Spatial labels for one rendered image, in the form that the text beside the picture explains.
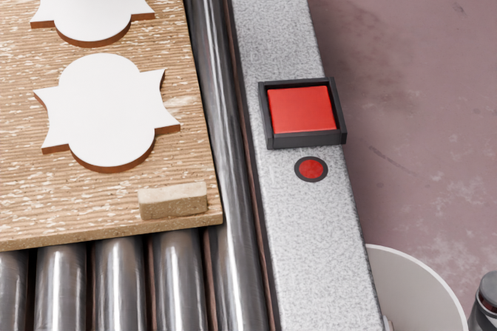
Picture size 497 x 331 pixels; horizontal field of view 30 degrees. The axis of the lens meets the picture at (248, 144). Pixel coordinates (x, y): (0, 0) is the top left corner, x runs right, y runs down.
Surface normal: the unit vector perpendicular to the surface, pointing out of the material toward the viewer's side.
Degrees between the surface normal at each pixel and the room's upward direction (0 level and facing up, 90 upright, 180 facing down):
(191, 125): 0
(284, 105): 0
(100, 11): 0
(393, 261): 87
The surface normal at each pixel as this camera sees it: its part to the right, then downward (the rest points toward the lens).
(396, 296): -0.48, 0.61
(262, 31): 0.02, -0.66
